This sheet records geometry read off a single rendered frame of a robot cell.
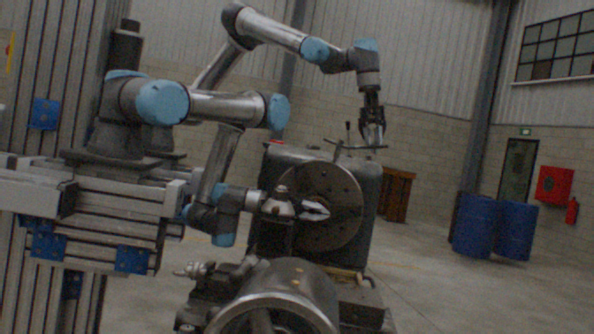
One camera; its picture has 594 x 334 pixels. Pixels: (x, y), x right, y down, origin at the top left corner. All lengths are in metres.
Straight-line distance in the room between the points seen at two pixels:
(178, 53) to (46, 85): 10.27
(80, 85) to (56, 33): 0.17
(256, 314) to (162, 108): 0.90
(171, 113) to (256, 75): 10.65
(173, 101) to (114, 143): 0.21
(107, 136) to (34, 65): 0.38
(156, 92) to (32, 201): 0.40
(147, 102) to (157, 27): 10.72
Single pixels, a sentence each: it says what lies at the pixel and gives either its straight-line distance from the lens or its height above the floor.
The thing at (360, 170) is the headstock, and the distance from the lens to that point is 1.94.
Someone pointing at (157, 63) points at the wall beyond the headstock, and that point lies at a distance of 11.89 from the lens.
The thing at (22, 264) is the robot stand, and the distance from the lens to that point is 1.83.
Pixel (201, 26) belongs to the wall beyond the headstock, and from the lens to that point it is 12.04.
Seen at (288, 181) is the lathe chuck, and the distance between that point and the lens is 1.79.
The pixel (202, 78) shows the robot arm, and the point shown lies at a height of 1.45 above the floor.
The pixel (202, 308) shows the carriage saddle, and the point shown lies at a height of 0.91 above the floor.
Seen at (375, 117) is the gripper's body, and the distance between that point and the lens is 1.66.
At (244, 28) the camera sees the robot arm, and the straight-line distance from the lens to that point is 1.79.
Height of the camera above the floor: 1.30
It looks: 3 degrees down
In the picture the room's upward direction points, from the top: 10 degrees clockwise
